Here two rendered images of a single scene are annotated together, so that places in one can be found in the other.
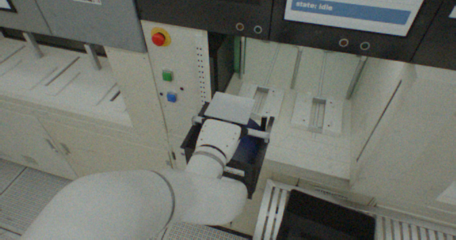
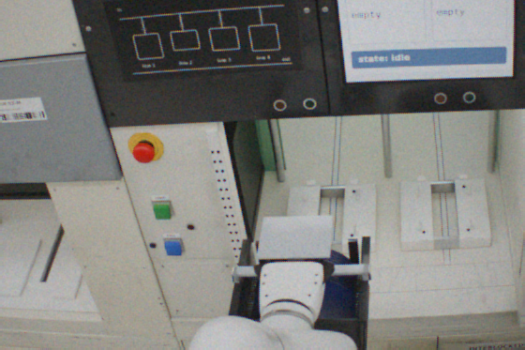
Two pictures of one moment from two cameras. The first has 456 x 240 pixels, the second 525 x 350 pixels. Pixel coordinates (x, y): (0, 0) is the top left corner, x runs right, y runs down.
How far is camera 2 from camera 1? 61 cm
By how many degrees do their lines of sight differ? 9
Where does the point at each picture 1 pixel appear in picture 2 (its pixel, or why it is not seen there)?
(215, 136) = (286, 286)
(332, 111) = (469, 202)
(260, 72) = (317, 159)
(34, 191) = not seen: outside the picture
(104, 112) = (38, 304)
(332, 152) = (484, 275)
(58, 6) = not seen: outside the picture
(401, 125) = not seen: outside the picture
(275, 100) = (363, 206)
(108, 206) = (247, 334)
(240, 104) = (310, 228)
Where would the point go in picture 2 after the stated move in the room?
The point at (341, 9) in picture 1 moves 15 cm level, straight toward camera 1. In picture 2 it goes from (422, 57) to (419, 113)
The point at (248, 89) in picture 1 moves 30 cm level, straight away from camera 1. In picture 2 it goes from (305, 199) to (289, 126)
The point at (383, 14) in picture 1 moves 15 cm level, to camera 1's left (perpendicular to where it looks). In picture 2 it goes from (475, 54) to (390, 73)
